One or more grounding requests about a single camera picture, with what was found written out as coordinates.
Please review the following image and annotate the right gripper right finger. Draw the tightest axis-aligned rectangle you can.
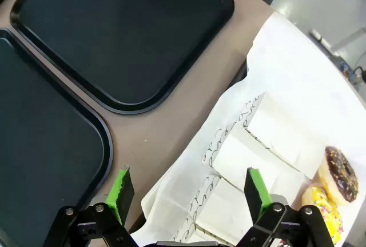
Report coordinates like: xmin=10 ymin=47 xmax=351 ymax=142
xmin=236 ymin=166 xmax=335 ymax=247

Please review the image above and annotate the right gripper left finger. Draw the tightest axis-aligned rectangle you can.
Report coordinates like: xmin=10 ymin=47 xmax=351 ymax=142
xmin=42 ymin=166 xmax=140 ymax=247

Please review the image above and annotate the glazed donut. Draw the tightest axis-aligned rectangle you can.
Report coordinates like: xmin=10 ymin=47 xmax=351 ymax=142
xmin=201 ymin=121 xmax=309 ymax=199

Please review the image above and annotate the chocolate topped donut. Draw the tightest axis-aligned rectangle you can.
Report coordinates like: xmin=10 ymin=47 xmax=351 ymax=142
xmin=185 ymin=174 xmax=250 ymax=232

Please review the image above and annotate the white printed paper donut box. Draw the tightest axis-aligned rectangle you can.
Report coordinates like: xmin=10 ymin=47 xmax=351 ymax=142
xmin=238 ymin=91 xmax=328 ymax=180
xmin=171 ymin=215 xmax=238 ymax=246

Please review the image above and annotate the yellow sprinkled donut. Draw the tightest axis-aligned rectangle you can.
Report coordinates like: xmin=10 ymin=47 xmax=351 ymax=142
xmin=301 ymin=185 xmax=344 ymax=245

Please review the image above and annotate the chocolate sprinkled donut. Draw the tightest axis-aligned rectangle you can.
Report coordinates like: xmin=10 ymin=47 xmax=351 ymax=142
xmin=317 ymin=145 xmax=360 ymax=206

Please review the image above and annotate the black square serving tray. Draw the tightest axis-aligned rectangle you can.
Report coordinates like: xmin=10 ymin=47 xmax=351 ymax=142
xmin=10 ymin=0 xmax=235 ymax=115
xmin=0 ymin=28 xmax=114 ymax=247

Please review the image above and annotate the white paper sheet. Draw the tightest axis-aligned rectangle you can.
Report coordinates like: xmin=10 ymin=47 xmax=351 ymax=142
xmin=141 ymin=11 xmax=366 ymax=247

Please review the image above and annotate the black floor cable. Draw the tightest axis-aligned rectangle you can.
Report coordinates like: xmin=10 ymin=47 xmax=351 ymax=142
xmin=353 ymin=66 xmax=366 ymax=84

